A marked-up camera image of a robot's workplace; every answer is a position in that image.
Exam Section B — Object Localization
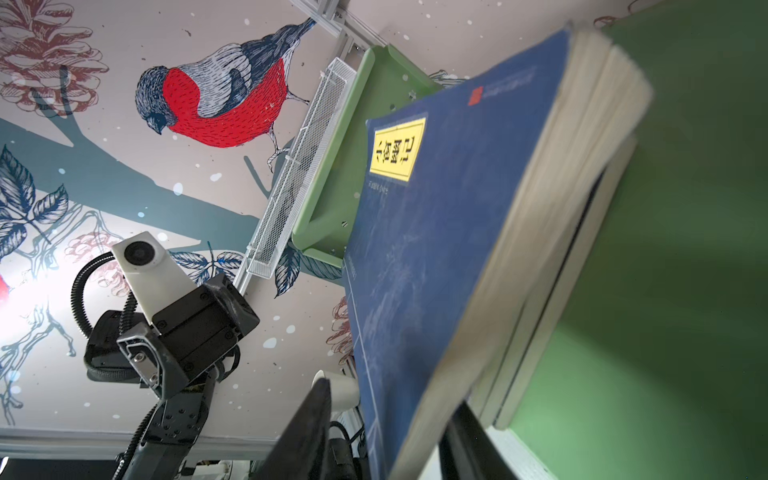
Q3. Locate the green wooden shelf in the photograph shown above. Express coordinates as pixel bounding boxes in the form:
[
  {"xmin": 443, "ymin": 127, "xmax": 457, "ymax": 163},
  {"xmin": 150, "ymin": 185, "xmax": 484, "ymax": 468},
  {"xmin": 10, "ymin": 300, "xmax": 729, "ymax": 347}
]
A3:
[{"xmin": 290, "ymin": 0, "xmax": 768, "ymax": 480}]

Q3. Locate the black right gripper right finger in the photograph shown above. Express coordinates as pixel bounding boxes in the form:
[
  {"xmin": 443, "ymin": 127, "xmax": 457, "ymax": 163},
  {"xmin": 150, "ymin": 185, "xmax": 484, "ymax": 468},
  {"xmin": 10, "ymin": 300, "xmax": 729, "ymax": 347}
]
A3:
[{"xmin": 438, "ymin": 402, "xmax": 518, "ymax": 480}]

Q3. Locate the blue book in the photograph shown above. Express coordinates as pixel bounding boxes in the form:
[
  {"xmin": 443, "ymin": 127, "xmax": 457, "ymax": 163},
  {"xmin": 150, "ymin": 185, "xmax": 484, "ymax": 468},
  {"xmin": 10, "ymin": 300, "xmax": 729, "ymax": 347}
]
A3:
[
  {"xmin": 468, "ymin": 176, "xmax": 611, "ymax": 429},
  {"xmin": 491, "ymin": 134, "xmax": 638, "ymax": 431},
  {"xmin": 343, "ymin": 26, "xmax": 653, "ymax": 479}
]

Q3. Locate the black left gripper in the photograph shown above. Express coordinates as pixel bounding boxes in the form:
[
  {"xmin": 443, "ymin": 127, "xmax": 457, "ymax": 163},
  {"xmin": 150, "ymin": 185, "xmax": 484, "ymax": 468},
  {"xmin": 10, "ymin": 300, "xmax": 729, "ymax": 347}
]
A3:
[{"xmin": 117, "ymin": 274, "xmax": 260, "ymax": 401}]

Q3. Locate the white wire mesh basket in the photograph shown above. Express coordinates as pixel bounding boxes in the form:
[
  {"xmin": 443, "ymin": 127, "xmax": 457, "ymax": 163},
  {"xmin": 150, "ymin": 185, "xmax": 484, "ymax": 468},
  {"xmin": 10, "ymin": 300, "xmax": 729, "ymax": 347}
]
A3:
[{"xmin": 234, "ymin": 58, "xmax": 357, "ymax": 296}]

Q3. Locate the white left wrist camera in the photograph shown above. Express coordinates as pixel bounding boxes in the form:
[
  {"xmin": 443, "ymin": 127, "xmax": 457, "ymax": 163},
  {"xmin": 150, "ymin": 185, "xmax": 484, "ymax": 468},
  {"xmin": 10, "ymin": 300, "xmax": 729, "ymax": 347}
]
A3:
[{"xmin": 111, "ymin": 231, "xmax": 196, "ymax": 324}]

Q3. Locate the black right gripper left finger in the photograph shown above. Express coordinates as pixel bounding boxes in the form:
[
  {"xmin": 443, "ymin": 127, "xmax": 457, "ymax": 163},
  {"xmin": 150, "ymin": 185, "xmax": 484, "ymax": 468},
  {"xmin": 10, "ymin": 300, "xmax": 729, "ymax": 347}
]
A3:
[{"xmin": 251, "ymin": 379, "xmax": 332, "ymax": 480}]

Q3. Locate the white cup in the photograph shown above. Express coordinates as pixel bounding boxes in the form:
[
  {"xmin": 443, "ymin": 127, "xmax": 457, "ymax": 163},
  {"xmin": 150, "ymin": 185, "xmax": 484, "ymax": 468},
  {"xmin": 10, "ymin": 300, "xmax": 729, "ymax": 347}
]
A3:
[{"xmin": 312, "ymin": 370, "xmax": 360, "ymax": 412}]

